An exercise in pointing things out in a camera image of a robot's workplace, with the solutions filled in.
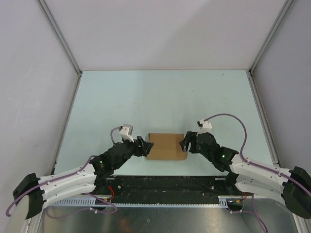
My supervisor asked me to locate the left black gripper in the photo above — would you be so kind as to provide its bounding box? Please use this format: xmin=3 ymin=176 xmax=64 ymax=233
xmin=114 ymin=135 xmax=154 ymax=169

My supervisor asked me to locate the brown cardboard box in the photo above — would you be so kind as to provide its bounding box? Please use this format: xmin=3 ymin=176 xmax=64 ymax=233
xmin=146 ymin=133 xmax=188 ymax=161

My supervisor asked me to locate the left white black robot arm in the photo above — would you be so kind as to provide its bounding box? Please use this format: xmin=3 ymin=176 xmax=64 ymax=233
xmin=6 ymin=136 xmax=154 ymax=219

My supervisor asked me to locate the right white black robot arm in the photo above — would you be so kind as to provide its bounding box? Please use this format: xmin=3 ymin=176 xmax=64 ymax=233
xmin=179 ymin=131 xmax=311 ymax=219

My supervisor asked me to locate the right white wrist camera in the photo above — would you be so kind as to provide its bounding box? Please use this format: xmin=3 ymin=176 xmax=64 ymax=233
xmin=197 ymin=119 xmax=212 ymax=134

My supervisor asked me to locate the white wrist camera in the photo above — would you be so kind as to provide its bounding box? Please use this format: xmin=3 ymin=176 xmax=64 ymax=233
xmin=197 ymin=119 xmax=212 ymax=134
xmin=119 ymin=124 xmax=134 ymax=142

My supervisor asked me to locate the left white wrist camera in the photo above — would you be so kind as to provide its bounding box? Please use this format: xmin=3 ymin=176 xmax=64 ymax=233
xmin=119 ymin=124 xmax=134 ymax=142

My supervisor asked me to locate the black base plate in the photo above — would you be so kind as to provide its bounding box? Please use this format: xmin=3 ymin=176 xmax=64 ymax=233
xmin=48 ymin=173 xmax=255 ymax=205

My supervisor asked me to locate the perforated cable duct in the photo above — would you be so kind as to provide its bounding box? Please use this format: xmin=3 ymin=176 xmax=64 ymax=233
xmin=48 ymin=195 xmax=248 ymax=209

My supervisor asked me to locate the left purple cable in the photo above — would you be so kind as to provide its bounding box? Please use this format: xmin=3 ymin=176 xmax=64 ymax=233
xmin=5 ymin=125 xmax=122 ymax=219

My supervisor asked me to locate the purple cable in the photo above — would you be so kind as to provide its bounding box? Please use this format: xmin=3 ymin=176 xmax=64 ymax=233
xmin=205 ymin=114 xmax=311 ymax=230
xmin=5 ymin=125 xmax=122 ymax=219

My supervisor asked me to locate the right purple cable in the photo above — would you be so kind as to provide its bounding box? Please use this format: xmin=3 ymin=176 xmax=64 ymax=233
xmin=205 ymin=114 xmax=311 ymax=230

